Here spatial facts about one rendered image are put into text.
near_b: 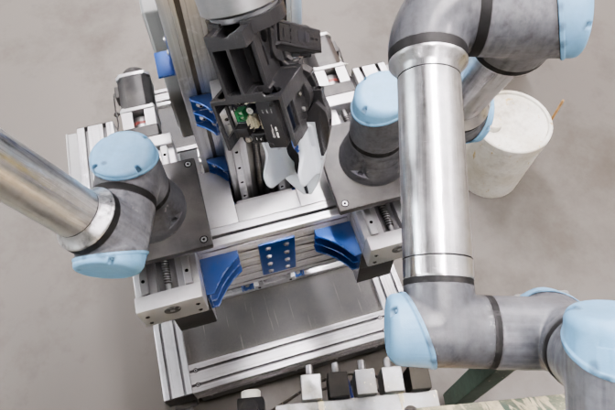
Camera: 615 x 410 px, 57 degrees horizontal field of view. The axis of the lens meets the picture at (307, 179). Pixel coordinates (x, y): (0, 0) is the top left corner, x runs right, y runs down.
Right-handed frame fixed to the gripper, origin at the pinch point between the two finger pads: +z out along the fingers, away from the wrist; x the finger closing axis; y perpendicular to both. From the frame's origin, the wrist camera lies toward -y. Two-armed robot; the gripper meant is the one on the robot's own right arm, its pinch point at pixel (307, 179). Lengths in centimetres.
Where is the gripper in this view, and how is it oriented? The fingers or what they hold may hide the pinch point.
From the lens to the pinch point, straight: 62.3
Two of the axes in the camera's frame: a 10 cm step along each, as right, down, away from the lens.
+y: -2.9, 5.8, -7.6
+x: 9.2, -0.4, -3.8
